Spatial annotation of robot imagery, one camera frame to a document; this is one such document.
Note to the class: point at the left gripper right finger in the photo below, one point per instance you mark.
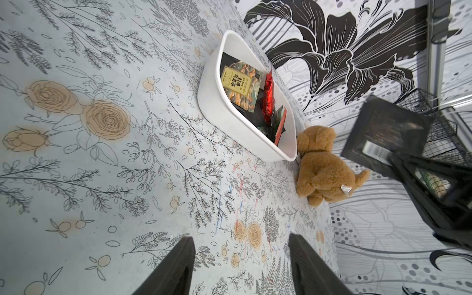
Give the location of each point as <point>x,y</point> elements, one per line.
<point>311,275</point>

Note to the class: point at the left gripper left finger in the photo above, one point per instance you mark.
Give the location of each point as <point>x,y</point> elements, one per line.
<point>174,274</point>

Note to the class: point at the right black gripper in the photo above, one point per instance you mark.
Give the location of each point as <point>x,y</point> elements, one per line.
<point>441,193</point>

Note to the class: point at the black barcode tea bag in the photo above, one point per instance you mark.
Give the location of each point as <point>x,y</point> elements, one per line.
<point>381,129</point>

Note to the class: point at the red black tea bag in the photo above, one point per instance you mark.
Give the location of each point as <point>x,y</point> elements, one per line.
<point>277,127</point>

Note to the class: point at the red square tea bag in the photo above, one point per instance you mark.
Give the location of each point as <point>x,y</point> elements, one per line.
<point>268,103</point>

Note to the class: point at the yellow label tea bag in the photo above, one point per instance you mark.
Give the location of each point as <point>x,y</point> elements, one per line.
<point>241,83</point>

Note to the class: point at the brown plush teddy dog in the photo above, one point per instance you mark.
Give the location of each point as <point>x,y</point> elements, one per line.
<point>324,176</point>

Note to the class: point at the black wire basket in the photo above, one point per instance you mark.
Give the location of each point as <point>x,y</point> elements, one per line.
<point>449,138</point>

